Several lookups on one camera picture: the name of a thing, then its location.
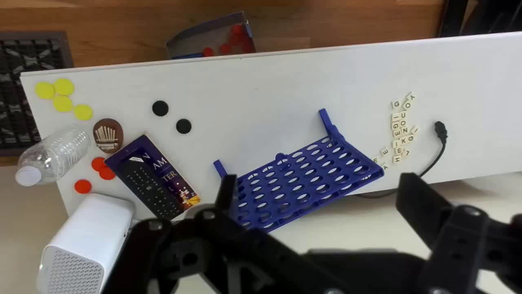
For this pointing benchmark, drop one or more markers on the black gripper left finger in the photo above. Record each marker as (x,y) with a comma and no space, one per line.
(245,254)

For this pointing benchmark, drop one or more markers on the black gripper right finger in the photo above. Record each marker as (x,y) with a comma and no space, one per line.
(462,245)

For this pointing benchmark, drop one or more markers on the dark blue game disc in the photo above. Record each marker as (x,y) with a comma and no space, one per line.
(183,125)
(160,107)

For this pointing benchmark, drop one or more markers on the blue connect four grid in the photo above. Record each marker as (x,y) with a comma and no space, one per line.
(304,173)

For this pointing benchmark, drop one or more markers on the cream letter tile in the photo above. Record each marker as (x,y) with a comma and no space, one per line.
(410,98)
(395,117)
(400,140)
(405,114)
(397,104)
(413,130)
(398,156)
(403,125)

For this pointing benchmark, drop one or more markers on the black remote control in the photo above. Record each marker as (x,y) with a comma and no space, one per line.
(147,184)

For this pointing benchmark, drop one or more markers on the white box speaker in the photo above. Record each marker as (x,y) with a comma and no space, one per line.
(87,245)

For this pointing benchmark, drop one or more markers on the red game disc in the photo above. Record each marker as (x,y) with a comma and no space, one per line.
(96,161)
(108,134)
(108,173)
(82,186)

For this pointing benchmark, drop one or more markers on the yellow game disc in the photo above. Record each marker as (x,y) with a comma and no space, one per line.
(64,85)
(83,111)
(44,89)
(62,103)

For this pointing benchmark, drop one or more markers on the clear plastic water bottle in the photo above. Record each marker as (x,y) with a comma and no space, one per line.
(51,156)

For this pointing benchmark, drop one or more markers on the game box with red pieces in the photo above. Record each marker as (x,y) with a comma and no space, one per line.
(217,37)

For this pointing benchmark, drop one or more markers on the black patterned floor mat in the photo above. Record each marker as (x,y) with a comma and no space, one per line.
(26,91)

